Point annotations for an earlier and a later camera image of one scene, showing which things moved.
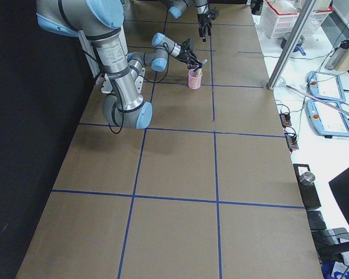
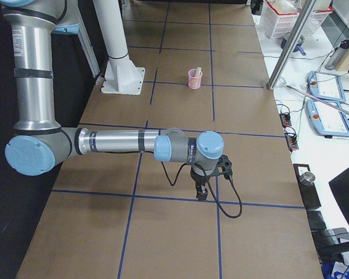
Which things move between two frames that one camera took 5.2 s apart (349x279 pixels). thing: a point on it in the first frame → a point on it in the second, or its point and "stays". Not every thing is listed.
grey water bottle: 336,56 stays
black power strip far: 285,120 stays
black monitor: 346,187 stays
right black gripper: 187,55 → 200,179
